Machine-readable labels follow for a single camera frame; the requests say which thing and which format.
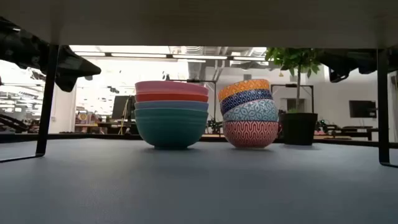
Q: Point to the black camera gantry frame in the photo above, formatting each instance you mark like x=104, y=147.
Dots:
x=291, y=85
x=192, y=81

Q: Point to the pink plastic bowl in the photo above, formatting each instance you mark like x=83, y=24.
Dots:
x=171, y=87

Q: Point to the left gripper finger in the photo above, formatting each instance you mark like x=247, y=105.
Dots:
x=74, y=70

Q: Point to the red patterned ceramic bowl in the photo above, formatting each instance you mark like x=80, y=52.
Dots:
x=250, y=133

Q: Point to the red plastic bowl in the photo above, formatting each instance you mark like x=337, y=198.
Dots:
x=171, y=97

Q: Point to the blue-grey table mat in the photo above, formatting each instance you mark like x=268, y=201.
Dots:
x=199, y=186

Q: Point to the dark blue patterned ceramic bowl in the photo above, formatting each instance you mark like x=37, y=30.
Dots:
x=245, y=98

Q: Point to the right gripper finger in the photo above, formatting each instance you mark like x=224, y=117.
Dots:
x=340, y=59

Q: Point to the black computer monitor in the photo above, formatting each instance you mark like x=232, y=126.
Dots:
x=121, y=107

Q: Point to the blue plastic bowl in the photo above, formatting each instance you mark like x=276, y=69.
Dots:
x=171, y=105

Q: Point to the light blue patterned ceramic bowl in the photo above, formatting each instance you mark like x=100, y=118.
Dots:
x=252, y=112

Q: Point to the teal plastic bowl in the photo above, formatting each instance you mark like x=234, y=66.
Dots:
x=171, y=130

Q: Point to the black workbench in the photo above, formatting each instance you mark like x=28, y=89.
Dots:
x=357, y=128

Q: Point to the silver ventilation duct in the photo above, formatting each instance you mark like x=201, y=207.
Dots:
x=196, y=67

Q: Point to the yellow target sign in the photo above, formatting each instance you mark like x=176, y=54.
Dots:
x=82, y=117

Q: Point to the green plant in black pot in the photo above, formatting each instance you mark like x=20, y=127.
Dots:
x=298, y=129

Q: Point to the black flat screen television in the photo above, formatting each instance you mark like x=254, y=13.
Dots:
x=362, y=109

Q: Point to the black idle robot arm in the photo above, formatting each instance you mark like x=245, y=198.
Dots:
x=215, y=126

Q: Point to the black aluminium table frame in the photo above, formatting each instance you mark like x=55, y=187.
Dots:
x=93, y=136

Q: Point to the white strip ceiling light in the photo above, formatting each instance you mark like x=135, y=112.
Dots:
x=248, y=58
x=138, y=55
x=90, y=53
x=200, y=57

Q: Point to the orange patterned ceramic bowl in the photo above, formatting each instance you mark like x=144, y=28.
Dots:
x=244, y=86

